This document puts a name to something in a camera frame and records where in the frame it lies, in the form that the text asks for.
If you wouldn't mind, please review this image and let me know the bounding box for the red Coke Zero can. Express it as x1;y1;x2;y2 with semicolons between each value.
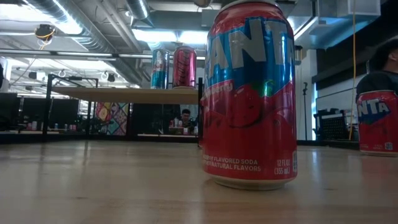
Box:
172;45;198;90

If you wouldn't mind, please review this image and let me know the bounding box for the black perforated cart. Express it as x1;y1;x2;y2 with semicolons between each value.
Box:
313;108;351;141

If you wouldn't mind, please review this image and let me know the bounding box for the gray ceiling box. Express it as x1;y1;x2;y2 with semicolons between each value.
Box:
201;8;218;28

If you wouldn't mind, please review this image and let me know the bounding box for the slim blue silver can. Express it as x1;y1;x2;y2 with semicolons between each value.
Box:
150;49;171;90

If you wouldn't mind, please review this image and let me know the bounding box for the black tripod stand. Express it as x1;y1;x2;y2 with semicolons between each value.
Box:
302;82;309;141

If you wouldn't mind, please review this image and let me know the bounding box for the black table edge bar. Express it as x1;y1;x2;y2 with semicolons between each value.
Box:
297;139;361;151

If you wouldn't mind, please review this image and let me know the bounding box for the red strawberry Fanta can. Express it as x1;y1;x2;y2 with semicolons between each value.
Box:
201;0;299;191
356;90;398;157

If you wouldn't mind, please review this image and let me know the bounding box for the white cylindrical tank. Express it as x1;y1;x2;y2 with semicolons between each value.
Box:
0;55;12;93

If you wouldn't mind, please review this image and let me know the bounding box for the colourful patterned poster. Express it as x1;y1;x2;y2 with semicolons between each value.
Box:
95;102;129;136

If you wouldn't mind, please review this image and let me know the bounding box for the large silver ventilation duct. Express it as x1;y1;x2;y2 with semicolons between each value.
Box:
26;0;144;86

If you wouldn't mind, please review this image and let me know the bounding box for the black yellow cable reel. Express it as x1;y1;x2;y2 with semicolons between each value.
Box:
34;24;57;42

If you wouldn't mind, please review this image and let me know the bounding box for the small silver ventilation duct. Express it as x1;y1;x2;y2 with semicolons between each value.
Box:
126;0;155;28

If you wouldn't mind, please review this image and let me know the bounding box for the black computer monitor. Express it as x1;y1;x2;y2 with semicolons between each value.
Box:
51;98;80;130
0;92;20;131

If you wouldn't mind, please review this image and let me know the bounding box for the wooden shelf with black frame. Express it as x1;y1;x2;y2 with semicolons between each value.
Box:
42;73;205;148

